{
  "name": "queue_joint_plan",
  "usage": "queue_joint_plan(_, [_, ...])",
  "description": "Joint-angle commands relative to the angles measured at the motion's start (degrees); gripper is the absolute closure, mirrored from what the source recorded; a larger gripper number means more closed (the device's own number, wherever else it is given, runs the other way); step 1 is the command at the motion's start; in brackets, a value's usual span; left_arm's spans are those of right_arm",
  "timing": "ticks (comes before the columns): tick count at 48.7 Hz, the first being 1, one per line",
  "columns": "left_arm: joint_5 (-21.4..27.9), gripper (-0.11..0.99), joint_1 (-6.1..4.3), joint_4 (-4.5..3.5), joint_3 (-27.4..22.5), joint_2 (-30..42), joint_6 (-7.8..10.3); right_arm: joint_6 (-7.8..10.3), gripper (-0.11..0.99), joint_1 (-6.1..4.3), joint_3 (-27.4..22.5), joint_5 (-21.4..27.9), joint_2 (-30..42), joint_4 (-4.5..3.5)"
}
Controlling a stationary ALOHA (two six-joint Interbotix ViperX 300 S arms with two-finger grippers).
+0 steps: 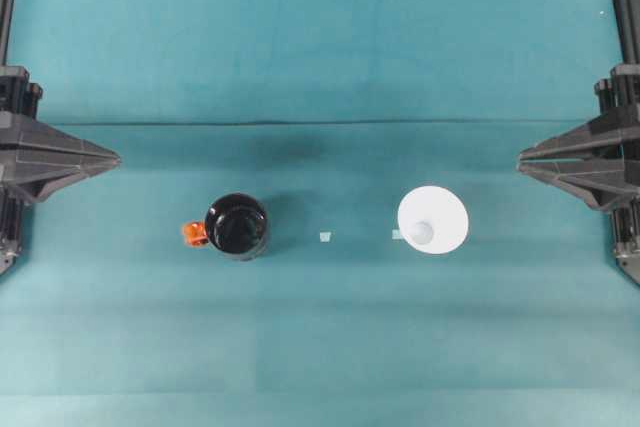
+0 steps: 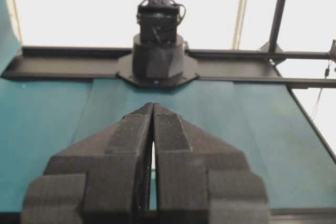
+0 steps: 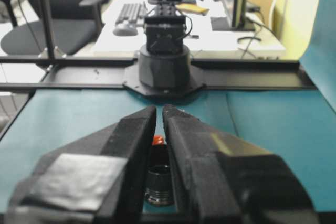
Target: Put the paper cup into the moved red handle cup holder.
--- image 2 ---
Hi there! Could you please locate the black vertical pole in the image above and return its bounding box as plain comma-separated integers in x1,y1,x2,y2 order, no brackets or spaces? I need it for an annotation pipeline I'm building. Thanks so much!
258,0,292,65

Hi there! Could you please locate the black frame rail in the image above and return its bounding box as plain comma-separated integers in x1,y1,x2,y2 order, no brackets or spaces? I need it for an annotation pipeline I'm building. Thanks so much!
0,46,336,90

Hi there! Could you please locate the white hanging cord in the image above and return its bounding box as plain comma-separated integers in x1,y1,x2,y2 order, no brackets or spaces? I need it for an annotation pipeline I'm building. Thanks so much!
232,0,253,51

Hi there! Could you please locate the thin hanging cord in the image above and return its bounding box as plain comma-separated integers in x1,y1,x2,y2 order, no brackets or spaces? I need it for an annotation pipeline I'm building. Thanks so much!
312,39,336,121

